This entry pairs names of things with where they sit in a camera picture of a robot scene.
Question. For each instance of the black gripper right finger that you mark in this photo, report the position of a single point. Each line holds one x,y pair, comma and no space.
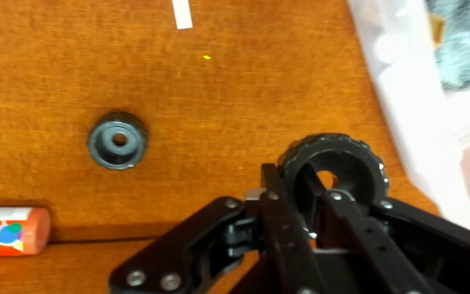
409,245

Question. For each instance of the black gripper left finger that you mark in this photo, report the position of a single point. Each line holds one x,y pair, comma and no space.
203,245

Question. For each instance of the clear plastic storage box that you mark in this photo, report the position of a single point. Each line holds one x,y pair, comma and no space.
409,82

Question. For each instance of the orange glue tube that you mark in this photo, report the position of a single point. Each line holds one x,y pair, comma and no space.
7,234

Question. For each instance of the teal plush cloth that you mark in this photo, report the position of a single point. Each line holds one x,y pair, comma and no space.
464,38

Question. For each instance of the white paper strip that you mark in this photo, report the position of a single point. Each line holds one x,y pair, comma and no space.
182,13

